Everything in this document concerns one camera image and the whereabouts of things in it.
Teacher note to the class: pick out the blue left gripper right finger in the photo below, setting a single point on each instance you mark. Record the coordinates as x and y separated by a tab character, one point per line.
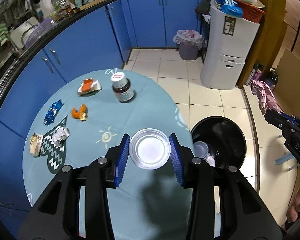
176	158

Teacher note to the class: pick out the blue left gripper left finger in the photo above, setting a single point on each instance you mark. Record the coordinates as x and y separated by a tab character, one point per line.
121	158

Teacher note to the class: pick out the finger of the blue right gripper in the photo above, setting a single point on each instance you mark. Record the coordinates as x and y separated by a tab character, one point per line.
289	118

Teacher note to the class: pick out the clear plastic round lid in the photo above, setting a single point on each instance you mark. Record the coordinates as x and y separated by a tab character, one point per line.
149	149

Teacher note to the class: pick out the orange peel piece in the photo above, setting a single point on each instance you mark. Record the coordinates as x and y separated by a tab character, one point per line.
80	114

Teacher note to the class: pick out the white patterned wrapper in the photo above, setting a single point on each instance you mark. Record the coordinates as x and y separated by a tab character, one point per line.
60	135

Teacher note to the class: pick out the brown medicine bottle white cap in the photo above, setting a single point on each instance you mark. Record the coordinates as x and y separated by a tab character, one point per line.
121	87

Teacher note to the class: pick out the orange white paper box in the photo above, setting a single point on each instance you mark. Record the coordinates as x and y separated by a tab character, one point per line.
89	86

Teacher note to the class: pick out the blue foil wrapper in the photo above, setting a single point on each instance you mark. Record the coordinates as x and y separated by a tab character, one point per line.
52	112

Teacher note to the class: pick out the beige snack wrapper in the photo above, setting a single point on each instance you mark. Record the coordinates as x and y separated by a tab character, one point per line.
35	144

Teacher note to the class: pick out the black round trash bin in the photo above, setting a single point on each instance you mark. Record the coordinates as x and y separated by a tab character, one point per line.
224	138

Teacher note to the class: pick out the tall white trash can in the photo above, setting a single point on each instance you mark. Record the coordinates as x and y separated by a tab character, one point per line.
230	39

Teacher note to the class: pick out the blue kitchen cabinets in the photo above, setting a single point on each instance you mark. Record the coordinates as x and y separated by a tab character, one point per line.
77	45

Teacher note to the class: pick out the small white plastic cup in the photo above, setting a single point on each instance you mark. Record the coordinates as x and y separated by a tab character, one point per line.
201	149

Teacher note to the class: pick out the dark jar on floor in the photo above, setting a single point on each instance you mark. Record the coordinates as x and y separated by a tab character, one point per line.
271	79

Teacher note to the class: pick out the light blue tablecloth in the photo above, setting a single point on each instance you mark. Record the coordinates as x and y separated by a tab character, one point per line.
148	204

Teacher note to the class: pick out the purple spray can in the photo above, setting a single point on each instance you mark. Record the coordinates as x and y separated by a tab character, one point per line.
258	72

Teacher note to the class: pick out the grey bin with bag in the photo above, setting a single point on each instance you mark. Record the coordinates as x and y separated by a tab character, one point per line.
190	42

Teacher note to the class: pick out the red plastic basket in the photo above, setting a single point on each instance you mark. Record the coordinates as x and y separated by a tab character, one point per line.
251	12

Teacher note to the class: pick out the blue plastic package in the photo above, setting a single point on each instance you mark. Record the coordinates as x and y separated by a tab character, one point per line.
229	7

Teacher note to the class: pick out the purple plastic basket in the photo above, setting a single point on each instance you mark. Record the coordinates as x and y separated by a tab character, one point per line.
39	31

